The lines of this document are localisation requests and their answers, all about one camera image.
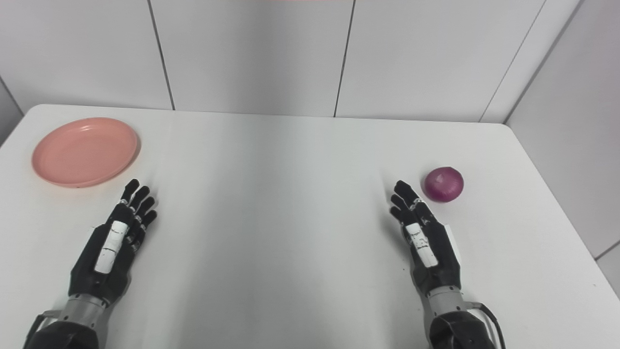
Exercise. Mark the purple red onion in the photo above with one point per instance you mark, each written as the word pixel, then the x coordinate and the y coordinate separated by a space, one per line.
pixel 444 185

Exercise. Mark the pink round plate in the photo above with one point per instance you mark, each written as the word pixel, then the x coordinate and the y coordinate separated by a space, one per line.
pixel 85 152

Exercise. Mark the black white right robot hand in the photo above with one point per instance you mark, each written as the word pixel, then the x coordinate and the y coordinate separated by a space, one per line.
pixel 441 271

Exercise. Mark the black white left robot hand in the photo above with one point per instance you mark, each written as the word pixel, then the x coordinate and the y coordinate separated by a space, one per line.
pixel 97 281

